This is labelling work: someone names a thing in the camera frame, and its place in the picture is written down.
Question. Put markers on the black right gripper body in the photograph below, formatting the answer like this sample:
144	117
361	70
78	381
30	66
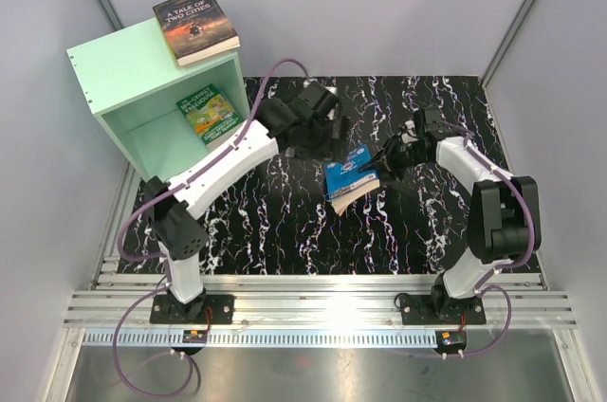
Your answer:
406	155

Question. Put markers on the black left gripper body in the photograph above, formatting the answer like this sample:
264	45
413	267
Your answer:
319	143

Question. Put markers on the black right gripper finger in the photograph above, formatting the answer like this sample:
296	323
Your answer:
381	161
393	176

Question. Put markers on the blue cartoon cover book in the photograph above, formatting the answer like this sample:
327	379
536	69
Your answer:
347	182

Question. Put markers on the green 104-storey treehouse book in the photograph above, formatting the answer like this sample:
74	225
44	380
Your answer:
210	114

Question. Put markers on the dark tale two cities book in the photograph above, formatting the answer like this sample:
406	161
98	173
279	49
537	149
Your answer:
189	26

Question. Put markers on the lime green paperback book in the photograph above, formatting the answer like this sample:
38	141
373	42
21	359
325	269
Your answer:
207	53

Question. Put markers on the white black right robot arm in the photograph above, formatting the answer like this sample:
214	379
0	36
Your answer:
504	225

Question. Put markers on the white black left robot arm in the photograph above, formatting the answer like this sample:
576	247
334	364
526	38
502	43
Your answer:
179	203

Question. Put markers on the black marbled table mat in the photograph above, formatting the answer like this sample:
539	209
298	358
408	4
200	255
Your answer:
276	220

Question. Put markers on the mint green open cabinet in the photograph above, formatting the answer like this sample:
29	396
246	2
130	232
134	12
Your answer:
132	85

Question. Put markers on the right small circuit board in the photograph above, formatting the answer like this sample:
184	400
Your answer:
452	339

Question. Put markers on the small circuit board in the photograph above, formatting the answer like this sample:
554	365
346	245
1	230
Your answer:
194	336
452	339

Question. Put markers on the left small circuit board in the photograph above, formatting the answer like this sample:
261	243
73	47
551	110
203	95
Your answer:
194	336

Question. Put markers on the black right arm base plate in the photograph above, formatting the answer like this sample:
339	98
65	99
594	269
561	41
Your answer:
425	310

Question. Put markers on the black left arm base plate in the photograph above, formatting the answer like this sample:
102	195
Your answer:
205	309

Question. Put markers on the aluminium mounting rail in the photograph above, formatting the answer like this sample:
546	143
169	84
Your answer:
341	302

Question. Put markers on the white slotted cable duct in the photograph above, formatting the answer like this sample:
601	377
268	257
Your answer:
271	338

